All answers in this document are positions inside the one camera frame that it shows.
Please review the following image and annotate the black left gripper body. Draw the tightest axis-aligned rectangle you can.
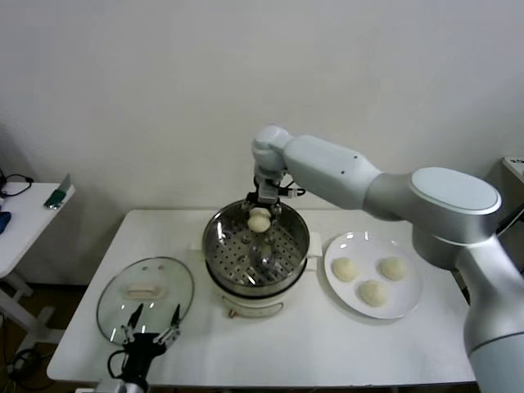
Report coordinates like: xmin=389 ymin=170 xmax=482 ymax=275
xmin=121 ymin=332 xmax=169 ymax=382

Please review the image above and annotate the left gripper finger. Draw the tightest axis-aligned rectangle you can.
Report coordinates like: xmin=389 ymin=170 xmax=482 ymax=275
xmin=156 ymin=304 xmax=183 ymax=350
xmin=120 ymin=303 xmax=145 ymax=346

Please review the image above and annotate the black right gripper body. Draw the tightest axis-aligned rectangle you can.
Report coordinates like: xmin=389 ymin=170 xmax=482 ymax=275
xmin=245 ymin=190 xmax=282 ymax=210

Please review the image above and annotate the white steamed baozi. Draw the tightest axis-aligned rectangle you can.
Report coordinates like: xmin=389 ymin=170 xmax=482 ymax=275
xmin=358 ymin=279 xmax=389 ymax=307
xmin=378 ymin=256 xmax=409 ymax=282
xmin=330 ymin=257 xmax=360 ymax=283
xmin=246 ymin=207 xmax=271 ymax=234

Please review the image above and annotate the round glass lid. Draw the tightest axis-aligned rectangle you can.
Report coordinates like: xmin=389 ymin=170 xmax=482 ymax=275
xmin=96 ymin=256 xmax=195 ymax=344

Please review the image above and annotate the stainless steel steamer basket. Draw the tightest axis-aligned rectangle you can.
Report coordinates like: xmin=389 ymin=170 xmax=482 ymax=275
xmin=191 ymin=198 xmax=323 ymax=290

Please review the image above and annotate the white round plate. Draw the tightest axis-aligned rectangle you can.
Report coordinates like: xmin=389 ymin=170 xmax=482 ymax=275
xmin=323 ymin=232 xmax=422 ymax=320

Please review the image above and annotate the white electric cooker pot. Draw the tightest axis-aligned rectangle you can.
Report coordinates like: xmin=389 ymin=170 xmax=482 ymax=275
xmin=191 ymin=228 xmax=318 ymax=321

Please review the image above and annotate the white side table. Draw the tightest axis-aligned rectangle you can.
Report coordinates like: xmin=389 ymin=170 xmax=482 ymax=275
xmin=0 ymin=182 xmax=78 ymax=343

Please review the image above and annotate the white cabinet stand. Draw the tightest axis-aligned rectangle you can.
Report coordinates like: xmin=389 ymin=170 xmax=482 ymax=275
xmin=485 ymin=157 xmax=524 ymax=287

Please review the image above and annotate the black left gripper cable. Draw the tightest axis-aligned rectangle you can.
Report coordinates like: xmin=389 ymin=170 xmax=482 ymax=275
xmin=106 ymin=350 xmax=126 ymax=380

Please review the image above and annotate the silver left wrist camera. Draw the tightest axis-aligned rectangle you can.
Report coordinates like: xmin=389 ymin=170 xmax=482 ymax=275
xmin=96 ymin=380 xmax=128 ymax=393

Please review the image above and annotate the black cable on side table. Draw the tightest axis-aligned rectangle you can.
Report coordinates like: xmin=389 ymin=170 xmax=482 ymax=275
xmin=0 ymin=171 xmax=34 ymax=198

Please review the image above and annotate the black cable with plug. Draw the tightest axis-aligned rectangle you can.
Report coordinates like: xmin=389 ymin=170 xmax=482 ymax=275
xmin=496 ymin=203 xmax=524 ymax=237

